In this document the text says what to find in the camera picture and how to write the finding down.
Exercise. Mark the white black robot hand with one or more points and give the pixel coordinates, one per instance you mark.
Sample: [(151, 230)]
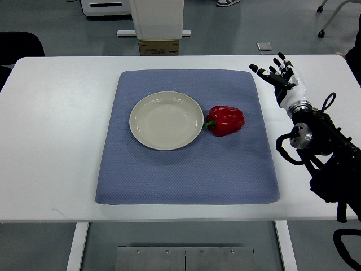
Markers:
[(290, 90)]

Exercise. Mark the red bell pepper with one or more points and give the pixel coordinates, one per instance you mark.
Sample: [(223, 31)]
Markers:
[(224, 120)]

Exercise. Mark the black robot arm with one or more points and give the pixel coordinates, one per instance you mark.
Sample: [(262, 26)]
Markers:
[(332, 160)]

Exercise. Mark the silver floor plate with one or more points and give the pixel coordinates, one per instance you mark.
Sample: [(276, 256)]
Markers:
[(264, 46)]

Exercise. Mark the cream round plate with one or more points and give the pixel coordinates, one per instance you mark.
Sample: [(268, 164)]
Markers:
[(166, 120)]

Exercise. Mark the rolling chair base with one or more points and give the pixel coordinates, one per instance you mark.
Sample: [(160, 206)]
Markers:
[(319, 10)]

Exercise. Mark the person in black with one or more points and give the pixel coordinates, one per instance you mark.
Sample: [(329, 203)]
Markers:
[(353, 60)]

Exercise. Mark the blue quilted mat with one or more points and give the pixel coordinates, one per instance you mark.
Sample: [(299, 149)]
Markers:
[(235, 169)]

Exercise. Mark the cardboard box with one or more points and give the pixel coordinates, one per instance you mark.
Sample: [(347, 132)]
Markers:
[(158, 47)]

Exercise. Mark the white table column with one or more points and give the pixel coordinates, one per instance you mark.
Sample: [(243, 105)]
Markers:
[(156, 20)]

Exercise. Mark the white table leg right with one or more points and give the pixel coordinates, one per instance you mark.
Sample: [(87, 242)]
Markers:
[(285, 246)]

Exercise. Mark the white table leg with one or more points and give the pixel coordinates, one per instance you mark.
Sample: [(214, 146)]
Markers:
[(285, 246), (77, 247)]

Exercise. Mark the white cabinet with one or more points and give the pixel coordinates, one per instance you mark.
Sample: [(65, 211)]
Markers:
[(105, 8)]

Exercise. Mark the white table leg left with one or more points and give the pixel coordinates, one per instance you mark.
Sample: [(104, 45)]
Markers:
[(77, 247)]

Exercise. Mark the black office chair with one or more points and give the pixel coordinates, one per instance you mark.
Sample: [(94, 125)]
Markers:
[(17, 45)]

